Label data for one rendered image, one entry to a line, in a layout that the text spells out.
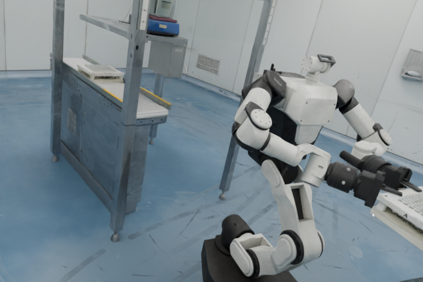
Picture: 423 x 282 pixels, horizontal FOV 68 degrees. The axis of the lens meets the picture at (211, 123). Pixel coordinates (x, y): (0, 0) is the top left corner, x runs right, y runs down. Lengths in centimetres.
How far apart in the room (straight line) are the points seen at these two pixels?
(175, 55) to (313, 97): 86
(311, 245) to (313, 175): 45
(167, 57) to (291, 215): 107
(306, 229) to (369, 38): 379
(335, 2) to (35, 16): 429
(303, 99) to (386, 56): 365
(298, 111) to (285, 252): 60
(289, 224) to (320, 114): 50
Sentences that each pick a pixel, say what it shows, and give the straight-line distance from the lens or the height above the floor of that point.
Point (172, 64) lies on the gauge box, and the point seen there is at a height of 112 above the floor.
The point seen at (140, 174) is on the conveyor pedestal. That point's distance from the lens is 222.
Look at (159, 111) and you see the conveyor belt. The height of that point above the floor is 82.
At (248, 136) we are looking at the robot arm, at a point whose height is 109.
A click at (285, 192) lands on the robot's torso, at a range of 143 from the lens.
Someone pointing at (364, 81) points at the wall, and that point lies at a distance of 494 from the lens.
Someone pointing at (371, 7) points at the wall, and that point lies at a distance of 499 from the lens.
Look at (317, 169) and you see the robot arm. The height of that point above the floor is 103.
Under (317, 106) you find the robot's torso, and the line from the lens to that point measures 135.
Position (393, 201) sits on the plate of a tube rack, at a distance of 108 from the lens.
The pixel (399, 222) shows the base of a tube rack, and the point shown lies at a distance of 109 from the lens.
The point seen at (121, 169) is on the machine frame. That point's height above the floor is 52.
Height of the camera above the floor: 145
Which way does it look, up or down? 20 degrees down
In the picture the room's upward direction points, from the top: 12 degrees clockwise
